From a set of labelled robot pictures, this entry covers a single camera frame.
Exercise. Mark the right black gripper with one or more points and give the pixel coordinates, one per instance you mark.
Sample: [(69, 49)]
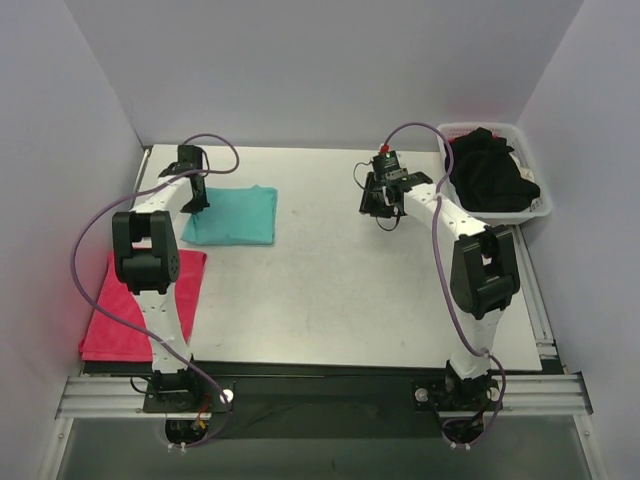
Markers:
[(373, 201)]

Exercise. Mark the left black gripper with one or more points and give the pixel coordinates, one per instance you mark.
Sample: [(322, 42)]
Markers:
[(198, 191)]

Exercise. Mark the teal t shirt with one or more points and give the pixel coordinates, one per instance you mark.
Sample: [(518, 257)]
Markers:
[(234, 217)]

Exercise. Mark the black t shirt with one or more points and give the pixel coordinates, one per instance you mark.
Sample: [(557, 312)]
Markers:
[(486, 177)]

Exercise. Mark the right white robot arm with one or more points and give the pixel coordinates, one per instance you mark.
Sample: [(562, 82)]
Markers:
[(475, 262)]

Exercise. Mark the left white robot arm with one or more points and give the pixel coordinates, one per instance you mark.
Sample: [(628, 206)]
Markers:
[(147, 259)]

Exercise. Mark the white garment in basket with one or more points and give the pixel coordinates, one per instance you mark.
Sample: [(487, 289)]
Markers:
[(525, 172)]

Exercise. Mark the folded pink t shirt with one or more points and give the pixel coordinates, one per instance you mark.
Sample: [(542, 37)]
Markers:
[(108, 341)]

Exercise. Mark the aluminium left side rail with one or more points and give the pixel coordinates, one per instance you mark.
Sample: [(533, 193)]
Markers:
[(139, 182)]

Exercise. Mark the aluminium rail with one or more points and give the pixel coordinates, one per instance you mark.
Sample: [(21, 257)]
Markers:
[(545, 341), (525, 395), (139, 182)]

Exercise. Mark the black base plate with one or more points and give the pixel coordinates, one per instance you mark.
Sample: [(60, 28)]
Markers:
[(271, 401)]

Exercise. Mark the aluminium right side rail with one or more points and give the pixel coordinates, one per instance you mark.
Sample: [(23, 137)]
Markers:
[(545, 341)]

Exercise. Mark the aluminium front rail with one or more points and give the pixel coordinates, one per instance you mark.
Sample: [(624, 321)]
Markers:
[(525, 395)]

